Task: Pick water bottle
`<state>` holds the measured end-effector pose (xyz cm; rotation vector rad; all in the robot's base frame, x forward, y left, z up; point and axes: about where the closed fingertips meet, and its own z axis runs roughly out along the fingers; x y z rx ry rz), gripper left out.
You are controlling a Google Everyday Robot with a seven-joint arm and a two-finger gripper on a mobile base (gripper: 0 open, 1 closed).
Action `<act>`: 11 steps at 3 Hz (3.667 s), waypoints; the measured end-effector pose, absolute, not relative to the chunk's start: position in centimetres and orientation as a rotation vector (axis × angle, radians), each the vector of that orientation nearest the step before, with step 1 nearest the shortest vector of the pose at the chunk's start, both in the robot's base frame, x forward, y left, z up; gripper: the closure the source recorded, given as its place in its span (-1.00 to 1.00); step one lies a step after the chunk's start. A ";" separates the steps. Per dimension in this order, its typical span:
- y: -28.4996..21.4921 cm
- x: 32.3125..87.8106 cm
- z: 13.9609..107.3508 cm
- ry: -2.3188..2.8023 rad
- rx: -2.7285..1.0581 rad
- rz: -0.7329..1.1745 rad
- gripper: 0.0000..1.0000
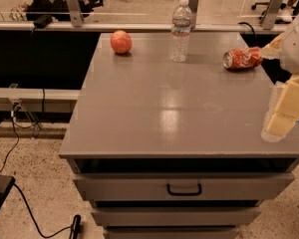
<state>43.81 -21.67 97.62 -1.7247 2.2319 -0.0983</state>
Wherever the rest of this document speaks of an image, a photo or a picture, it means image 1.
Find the white wall outlet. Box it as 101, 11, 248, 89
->
10, 99, 22, 112

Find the top grey drawer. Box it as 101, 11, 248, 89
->
73, 172, 294, 201

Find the metal bracket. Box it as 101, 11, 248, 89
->
260, 0, 283, 30
188, 0, 199, 29
66, 0, 84, 27

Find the clear plastic water bottle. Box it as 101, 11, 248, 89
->
169, 0, 192, 62

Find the left metal bracket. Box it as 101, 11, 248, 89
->
66, 0, 84, 27

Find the grey drawer cabinet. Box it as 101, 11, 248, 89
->
58, 31, 299, 239

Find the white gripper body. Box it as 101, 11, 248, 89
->
279, 14, 299, 75

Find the black power adapter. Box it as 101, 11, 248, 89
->
33, 15, 53, 29

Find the black drawer handle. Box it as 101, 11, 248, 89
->
166, 183, 202, 197

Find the grey metal rail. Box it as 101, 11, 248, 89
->
0, 21, 288, 35

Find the middle grey drawer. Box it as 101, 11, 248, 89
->
92, 207, 260, 227

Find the middle metal bracket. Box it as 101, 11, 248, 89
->
188, 0, 199, 29

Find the red apple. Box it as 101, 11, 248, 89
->
110, 30, 133, 55

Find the orange soda can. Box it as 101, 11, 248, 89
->
223, 47, 263, 71

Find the lower grey ledge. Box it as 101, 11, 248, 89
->
0, 88, 80, 113

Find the right metal bracket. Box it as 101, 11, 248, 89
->
260, 0, 283, 30

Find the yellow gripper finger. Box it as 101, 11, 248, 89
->
260, 33, 284, 60
261, 75, 299, 142

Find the black floor cable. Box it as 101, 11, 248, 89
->
0, 103, 83, 239

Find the bottom grey drawer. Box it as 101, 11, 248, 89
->
104, 227, 238, 239

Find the grey drawer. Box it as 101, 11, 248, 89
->
73, 172, 294, 201
92, 207, 260, 227
104, 227, 238, 239

